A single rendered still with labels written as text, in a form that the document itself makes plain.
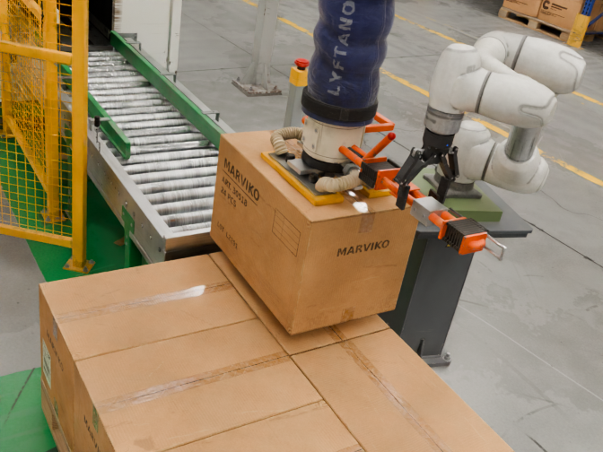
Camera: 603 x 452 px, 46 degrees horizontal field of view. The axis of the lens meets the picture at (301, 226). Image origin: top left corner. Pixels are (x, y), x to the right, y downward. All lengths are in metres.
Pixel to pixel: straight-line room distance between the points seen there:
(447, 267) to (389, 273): 0.72
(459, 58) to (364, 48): 0.37
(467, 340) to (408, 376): 1.21
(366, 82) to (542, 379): 1.81
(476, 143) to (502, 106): 1.03
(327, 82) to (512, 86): 0.55
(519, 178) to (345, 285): 0.86
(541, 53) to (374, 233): 0.72
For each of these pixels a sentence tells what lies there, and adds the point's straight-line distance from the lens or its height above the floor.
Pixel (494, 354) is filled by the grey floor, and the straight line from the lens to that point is 3.42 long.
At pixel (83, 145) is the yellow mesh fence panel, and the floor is 0.63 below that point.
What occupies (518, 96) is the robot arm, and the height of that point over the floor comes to 1.50.
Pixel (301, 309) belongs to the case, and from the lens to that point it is 2.13.
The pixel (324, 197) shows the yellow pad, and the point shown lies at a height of 1.04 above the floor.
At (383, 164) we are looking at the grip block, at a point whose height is 1.17.
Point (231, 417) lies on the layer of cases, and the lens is 2.01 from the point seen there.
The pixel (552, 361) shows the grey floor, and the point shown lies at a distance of 3.53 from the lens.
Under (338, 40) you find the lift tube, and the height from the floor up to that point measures 1.46.
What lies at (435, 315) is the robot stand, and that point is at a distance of 3.09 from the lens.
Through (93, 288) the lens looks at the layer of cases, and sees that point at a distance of 2.43.
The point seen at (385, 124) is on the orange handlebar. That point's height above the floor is 1.16.
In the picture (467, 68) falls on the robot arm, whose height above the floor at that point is 1.53.
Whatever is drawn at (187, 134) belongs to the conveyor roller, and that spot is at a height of 0.55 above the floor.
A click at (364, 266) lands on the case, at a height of 0.83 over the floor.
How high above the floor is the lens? 1.96
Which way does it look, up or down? 29 degrees down
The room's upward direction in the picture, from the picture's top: 10 degrees clockwise
